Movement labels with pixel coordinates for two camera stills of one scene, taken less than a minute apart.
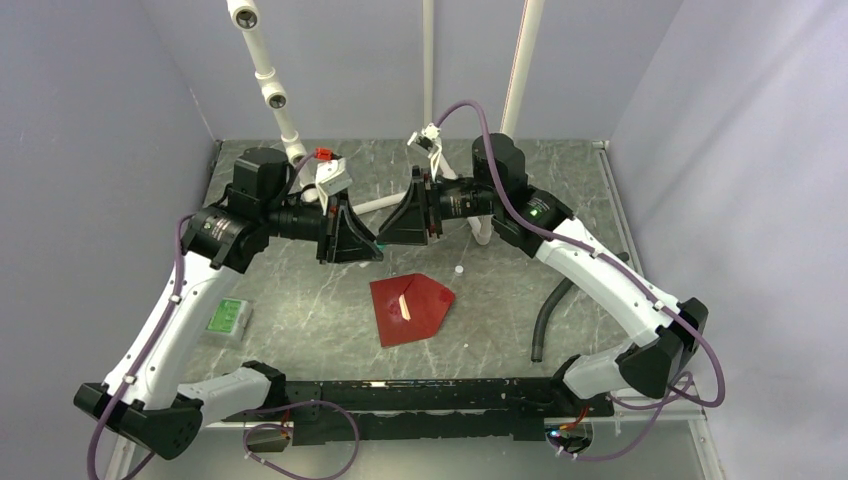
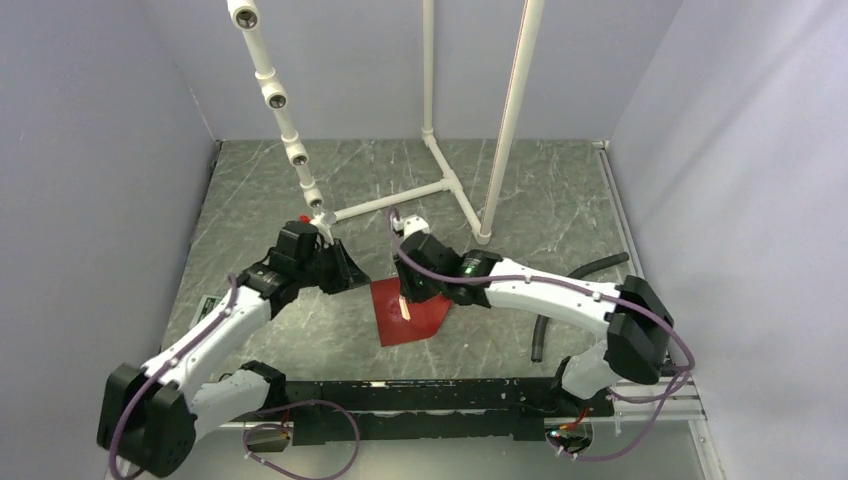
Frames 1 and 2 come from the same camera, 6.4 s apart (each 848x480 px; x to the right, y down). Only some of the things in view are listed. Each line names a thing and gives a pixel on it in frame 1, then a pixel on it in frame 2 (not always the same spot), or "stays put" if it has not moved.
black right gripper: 419,211 to 407,289
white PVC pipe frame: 243,14 stays put
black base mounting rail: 337,410 stays put
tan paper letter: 404,307 stays put
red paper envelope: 428,305 stays put
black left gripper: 339,239 to 348,274
